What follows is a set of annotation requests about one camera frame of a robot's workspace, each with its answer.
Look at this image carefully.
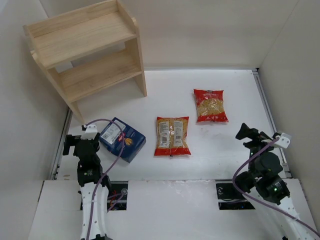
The purple cable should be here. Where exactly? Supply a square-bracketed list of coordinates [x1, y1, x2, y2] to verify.
[83, 118, 127, 240]
[232, 138, 320, 238]

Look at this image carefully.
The red pasta bag front side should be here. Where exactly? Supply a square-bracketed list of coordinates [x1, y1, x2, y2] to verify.
[193, 89, 229, 123]

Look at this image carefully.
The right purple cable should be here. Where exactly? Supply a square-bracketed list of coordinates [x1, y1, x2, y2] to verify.
[232, 138, 320, 238]

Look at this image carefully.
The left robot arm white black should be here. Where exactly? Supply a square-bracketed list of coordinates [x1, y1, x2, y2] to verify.
[62, 133, 110, 240]

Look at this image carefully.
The blue pasta box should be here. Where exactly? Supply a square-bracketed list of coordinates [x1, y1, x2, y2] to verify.
[99, 117, 146, 163]

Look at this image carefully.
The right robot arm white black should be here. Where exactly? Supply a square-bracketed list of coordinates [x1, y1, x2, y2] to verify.
[232, 123, 320, 240]

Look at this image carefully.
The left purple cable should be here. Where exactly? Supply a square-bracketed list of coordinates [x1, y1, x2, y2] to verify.
[83, 118, 127, 240]

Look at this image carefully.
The right aluminium table rail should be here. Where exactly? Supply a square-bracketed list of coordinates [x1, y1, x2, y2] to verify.
[252, 68, 292, 179]

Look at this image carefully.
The wooden two-tier shelf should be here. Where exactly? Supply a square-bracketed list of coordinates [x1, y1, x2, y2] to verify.
[23, 0, 147, 123]

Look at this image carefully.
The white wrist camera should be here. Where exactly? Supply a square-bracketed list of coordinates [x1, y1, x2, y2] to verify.
[80, 124, 98, 140]
[272, 132, 292, 149]

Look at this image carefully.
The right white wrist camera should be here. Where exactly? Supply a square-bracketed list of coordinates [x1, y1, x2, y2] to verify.
[272, 132, 292, 149]

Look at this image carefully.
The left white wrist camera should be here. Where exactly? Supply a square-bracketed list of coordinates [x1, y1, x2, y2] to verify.
[80, 124, 98, 140]

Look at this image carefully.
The red pasta bag label side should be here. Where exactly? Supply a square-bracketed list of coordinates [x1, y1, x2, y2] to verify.
[154, 116, 191, 156]

